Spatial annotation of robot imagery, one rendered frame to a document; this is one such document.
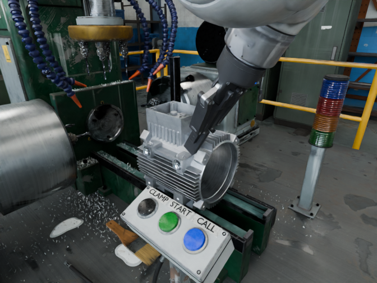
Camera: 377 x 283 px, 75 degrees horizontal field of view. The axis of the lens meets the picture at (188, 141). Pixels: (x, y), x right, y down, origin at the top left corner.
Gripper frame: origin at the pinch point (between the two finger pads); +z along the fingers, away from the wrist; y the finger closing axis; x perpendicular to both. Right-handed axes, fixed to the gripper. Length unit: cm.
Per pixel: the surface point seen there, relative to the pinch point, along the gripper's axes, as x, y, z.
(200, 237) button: 15.2, 17.2, -4.1
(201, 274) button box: 18.4, 20.1, -3.5
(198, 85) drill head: -26.2, -36.2, 13.2
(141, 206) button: 5.6, 18.1, 1.9
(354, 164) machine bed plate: 35, -79, 16
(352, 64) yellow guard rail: -6, -230, 13
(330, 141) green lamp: 19.5, -34.5, -3.6
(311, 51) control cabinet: -60, -312, 41
